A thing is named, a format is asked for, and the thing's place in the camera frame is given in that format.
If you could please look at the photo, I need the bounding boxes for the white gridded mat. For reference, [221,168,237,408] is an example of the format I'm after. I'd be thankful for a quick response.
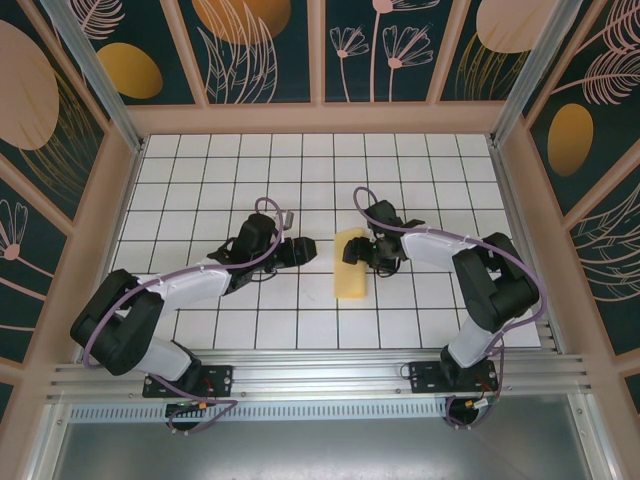
[87,132,545,351]

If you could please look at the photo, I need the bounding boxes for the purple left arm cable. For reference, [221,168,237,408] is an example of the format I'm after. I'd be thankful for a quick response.
[82,197,296,436]

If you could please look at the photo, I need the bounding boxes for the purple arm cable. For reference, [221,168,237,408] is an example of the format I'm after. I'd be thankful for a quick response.
[352,186,547,431]
[82,197,296,436]

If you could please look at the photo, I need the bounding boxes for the aluminium mounting rail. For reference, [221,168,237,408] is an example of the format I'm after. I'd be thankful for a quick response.
[47,352,594,401]

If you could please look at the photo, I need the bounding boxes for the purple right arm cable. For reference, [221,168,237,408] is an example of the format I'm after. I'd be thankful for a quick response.
[352,186,547,431]

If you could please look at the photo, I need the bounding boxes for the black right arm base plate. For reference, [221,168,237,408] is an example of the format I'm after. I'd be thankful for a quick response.
[408,360,501,395]

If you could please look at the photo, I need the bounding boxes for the aluminium side rail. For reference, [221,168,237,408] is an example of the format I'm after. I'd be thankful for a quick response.
[489,142,569,356]

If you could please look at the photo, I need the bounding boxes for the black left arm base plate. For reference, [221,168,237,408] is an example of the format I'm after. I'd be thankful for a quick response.
[143,364,235,399]

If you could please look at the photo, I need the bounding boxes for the slotted grey cable duct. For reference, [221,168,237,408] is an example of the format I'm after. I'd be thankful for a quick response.
[69,402,451,421]

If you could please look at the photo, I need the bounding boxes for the aluminium frame post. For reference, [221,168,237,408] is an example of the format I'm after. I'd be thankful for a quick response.
[39,0,147,154]
[488,0,575,147]

